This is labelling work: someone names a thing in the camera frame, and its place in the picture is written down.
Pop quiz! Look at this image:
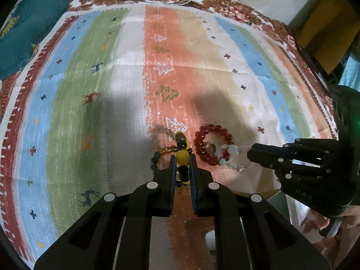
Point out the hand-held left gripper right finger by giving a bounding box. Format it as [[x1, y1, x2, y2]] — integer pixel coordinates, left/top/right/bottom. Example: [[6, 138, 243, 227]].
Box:
[[188, 155, 333, 270]]

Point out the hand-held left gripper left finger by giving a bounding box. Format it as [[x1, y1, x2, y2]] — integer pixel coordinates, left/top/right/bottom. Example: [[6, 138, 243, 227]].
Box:
[[34, 155, 178, 270]]

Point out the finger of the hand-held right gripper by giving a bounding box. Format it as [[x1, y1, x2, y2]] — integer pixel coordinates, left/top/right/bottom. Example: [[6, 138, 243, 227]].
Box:
[[247, 138, 340, 167], [270, 160, 342, 192]]

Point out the yellow and green bead bracelet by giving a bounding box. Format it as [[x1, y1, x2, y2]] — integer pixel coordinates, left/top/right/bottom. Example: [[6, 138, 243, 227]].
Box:
[[150, 131, 195, 188]]

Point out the white bead bracelet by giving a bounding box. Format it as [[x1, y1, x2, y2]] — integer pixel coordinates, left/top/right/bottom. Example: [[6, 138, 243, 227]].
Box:
[[216, 143, 251, 174]]

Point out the red bead bracelet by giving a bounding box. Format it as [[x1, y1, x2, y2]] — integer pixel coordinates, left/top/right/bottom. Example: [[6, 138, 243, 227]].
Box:
[[194, 124, 234, 167]]

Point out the person's right hand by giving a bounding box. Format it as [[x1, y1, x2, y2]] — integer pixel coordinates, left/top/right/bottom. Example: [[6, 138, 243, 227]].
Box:
[[339, 206, 360, 232]]

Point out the striped printed mat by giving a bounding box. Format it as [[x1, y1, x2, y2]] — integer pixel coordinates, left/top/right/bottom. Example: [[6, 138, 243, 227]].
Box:
[[0, 5, 339, 270]]

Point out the floral blanket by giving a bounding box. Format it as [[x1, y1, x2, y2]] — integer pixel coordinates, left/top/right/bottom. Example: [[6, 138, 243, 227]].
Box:
[[0, 0, 360, 270]]

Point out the teal cloth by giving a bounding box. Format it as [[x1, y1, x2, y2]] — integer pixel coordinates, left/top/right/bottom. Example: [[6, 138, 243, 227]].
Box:
[[0, 0, 71, 81]]

